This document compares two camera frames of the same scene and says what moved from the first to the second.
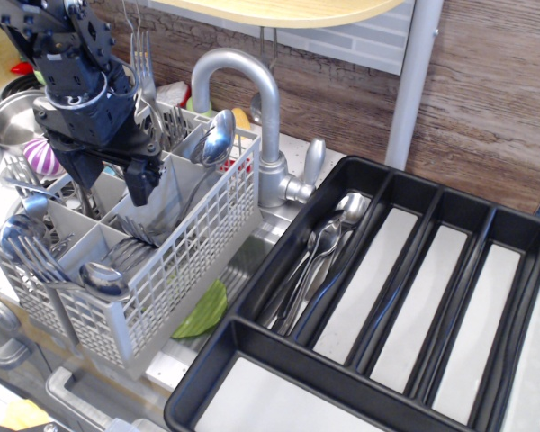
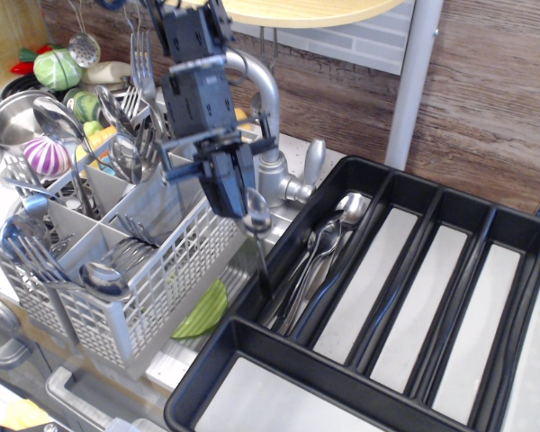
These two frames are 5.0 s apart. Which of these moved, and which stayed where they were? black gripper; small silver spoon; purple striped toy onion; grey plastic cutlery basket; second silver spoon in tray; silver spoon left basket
Moved: black gripper; small silver spoon
Stayed: silver spoon left basket; purple striped toy onion; second silver spoon in tray; grey plastic cutlery basket
